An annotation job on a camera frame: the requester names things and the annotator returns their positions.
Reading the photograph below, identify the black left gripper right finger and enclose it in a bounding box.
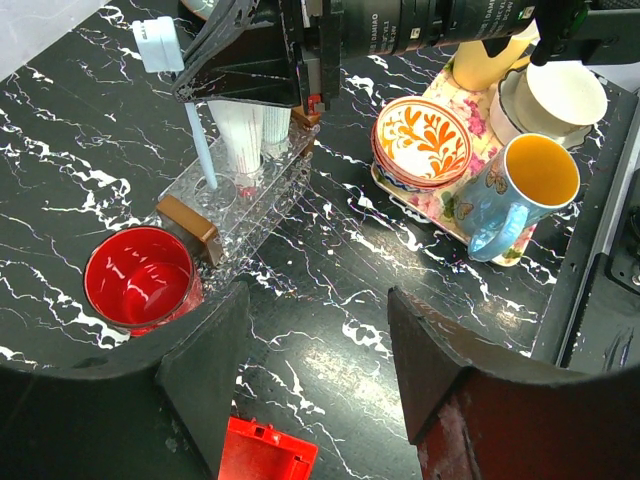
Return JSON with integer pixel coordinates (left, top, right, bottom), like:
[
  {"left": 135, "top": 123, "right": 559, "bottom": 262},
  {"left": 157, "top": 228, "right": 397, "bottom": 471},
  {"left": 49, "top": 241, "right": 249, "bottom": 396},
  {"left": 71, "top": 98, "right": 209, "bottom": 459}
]
[{"left": 387, "top": 287, "right": 639, "bottom": 479}]

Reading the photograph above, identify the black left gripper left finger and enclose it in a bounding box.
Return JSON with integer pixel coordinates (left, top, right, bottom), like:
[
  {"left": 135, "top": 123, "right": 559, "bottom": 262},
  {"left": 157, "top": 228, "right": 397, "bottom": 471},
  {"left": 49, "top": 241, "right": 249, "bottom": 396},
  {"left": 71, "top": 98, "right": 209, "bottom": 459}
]
[{"left": 1, "top": 282, "right": 250, "bottom": 479}]

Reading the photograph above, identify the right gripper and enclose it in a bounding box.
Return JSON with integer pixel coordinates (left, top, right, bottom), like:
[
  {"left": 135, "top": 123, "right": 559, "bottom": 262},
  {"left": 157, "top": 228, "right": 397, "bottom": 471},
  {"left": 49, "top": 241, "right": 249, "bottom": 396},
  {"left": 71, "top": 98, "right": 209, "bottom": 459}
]
[{"left": 171, "top": 1, "right": 450, "bottom": 113}]

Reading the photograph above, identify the white toothpaste tube red cap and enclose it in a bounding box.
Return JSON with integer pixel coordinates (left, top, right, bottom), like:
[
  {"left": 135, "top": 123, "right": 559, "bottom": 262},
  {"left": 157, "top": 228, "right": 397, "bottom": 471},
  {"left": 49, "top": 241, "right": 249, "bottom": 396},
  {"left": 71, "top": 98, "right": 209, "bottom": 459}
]
[{"left": 208, "top": 100, "right": 264, "bottom": 198}]

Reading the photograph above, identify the white toothpaste tube black cap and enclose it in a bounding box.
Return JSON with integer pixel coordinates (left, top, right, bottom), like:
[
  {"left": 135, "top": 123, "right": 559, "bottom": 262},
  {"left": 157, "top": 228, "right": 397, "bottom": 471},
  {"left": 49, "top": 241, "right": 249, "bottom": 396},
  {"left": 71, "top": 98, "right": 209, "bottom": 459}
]
[{"left": 262, "top": 106, "right": 291, "bottom": 158}]

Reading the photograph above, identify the white toothbrush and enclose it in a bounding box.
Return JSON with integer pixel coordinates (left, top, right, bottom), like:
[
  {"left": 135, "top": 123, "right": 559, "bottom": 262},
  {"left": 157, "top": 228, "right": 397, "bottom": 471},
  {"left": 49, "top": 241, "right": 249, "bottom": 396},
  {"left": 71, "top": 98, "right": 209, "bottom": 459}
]
[{"left": 132, "top": 16, "right": 220, "bottom": 191}]

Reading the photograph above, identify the red cup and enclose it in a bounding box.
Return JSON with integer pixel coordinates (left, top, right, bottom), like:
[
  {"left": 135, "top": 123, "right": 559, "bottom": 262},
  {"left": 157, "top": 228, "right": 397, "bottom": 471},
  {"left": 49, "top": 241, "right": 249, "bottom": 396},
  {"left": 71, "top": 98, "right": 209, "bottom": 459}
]
[{"left": 83, "top": 226, "right": 204, "bottom": 337}]

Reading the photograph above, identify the clear acrylic toothbrush holder rack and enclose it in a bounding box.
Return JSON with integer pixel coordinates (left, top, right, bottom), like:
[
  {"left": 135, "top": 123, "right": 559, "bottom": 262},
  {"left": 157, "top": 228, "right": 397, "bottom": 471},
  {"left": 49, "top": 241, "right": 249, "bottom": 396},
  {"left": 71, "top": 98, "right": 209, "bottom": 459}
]
[{"left": 156, "top": 112, "right": 320, "bottom": 266}]

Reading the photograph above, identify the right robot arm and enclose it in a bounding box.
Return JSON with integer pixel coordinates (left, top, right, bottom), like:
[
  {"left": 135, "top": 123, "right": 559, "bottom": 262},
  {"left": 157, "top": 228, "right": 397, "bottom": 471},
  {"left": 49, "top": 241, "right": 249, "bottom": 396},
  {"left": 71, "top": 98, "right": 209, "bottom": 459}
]
[{"left": 172, "top": 1, "right": 639, "bottom": 479}]

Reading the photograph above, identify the clear acrylic oval tray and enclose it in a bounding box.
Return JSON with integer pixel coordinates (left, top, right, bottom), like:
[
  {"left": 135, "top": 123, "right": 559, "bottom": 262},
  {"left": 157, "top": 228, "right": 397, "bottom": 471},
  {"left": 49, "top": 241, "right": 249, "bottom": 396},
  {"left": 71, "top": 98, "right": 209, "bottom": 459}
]
[{"left": 198, "top": 153, "right": 313, "bottom": 299}]

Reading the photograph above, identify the floral rectangular tray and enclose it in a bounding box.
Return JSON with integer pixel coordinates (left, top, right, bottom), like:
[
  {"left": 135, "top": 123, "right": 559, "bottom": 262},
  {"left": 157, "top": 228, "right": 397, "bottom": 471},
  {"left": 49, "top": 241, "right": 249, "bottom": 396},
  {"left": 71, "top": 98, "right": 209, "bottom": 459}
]
[{"left": 370, "top": 54, "right": 539, "bottom": 267}]

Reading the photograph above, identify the teal ceramic plate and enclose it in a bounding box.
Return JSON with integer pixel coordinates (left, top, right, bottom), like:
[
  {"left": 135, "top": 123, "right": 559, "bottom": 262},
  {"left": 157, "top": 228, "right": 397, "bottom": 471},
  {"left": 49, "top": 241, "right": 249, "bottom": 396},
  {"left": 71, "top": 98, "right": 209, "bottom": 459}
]
[{"left": 181, "top": 0, "right": 218, "bottom": 20}]

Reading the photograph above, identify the red plastic organizer bin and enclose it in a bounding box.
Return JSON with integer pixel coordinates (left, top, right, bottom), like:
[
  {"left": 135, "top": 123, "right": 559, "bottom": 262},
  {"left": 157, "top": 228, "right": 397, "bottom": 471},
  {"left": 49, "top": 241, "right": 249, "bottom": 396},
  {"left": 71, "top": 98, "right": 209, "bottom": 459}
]
[{"left": 218, "top": 417, "right": 318, "bottom": 480}]

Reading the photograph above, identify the orange floral bowl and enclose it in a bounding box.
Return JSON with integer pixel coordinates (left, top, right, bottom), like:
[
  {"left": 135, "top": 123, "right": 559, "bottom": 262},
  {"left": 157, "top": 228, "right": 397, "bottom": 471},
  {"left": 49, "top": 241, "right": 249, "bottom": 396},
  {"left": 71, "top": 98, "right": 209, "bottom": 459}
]
[{"left": 371, "top": 96, "right": 472, "bottom": 193}]

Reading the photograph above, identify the yellow cup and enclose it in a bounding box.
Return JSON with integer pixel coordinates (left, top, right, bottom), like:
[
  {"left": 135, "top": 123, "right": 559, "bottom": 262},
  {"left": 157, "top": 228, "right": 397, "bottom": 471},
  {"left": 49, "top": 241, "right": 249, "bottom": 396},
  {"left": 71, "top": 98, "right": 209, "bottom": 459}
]
[{"left": 452, "top": 21, "right": 539, "bottom": 91}]

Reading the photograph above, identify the blue mug yellow inside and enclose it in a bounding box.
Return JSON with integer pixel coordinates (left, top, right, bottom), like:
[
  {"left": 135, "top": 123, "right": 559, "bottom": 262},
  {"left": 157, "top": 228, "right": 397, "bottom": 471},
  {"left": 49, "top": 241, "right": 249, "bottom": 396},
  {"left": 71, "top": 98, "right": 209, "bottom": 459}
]
[{"left": 453, "top": 133, "right": 580, "bottom": 262}]

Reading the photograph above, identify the white small bowl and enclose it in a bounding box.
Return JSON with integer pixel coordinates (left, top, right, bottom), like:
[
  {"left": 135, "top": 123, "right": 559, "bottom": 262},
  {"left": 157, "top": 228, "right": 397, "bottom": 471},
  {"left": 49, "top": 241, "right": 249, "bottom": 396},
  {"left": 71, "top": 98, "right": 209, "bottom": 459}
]
[{"left": 489, "top": 61, "right": 608, "bottom": 149}]

